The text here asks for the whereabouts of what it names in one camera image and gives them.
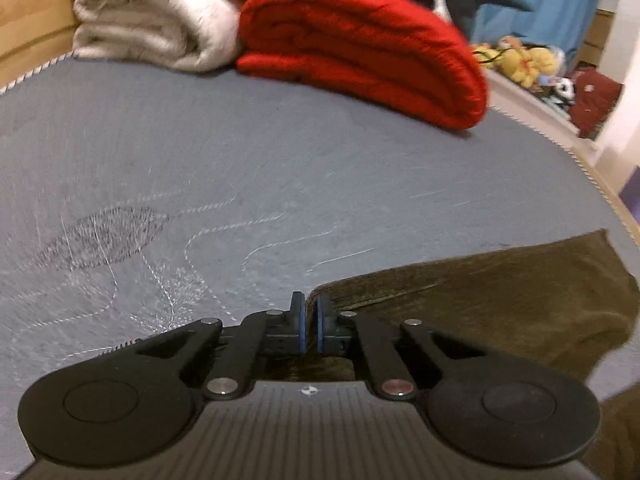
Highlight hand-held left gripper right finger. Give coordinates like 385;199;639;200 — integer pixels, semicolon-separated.
315;294;490;403

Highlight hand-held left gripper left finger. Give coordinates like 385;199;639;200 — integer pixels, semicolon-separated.
131;291;308;403

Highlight olive corduroy pants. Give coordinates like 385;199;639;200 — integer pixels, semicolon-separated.
262;229;640;480

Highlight grey quilted mattress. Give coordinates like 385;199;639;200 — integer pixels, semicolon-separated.
0;55;640;461

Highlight red folded blanket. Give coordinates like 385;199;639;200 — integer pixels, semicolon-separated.
236;0;488;132

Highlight yellow bear plush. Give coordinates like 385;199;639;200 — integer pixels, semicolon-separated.
472;36;541;86

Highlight panda plush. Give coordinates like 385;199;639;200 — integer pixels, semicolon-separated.
549;77;575;107

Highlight purple rolled mat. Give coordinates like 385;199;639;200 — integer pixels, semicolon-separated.
619;164;640;213

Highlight cream folded blanket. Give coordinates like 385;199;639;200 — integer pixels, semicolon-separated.
71;0;281;73

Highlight yellow duck plush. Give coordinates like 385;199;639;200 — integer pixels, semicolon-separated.
532;46;560;76

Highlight dark red pillow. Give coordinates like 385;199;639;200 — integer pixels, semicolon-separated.
570;67;625;140

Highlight wooden cabinet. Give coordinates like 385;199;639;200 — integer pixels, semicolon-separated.
580;9;615;68

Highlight wooden headboard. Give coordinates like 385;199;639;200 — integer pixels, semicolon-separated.
0;0;79;87

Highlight wooden bed frame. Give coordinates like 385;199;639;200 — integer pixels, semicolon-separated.
570;137;640;247

